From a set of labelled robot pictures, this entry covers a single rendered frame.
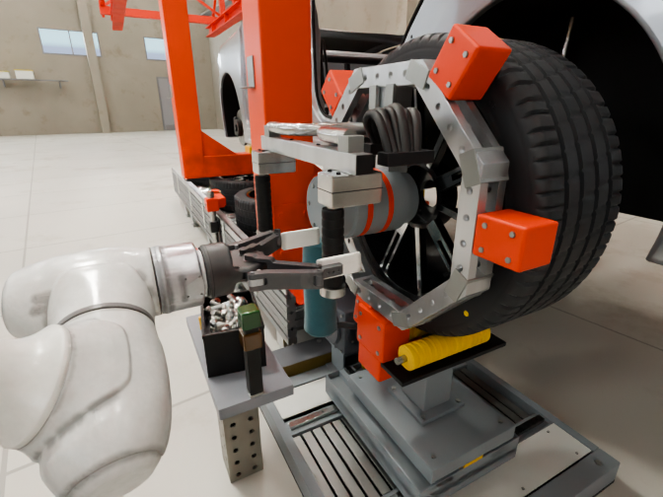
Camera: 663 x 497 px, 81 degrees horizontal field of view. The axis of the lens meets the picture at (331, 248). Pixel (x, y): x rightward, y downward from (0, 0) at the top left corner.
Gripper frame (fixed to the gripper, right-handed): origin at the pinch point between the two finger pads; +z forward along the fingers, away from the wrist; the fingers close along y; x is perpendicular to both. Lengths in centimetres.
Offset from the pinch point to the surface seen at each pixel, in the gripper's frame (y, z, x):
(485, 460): 3, 46, -68
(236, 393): -18.8, -13.7, -37.9
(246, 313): -15.8, -10.7, -17.0
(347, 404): -32, 23, -67
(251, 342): -15.5, -10.3, -23.8
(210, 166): -258, 32, -23
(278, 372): -21.4, -2.8, -37.9
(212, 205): -187, 17, -36
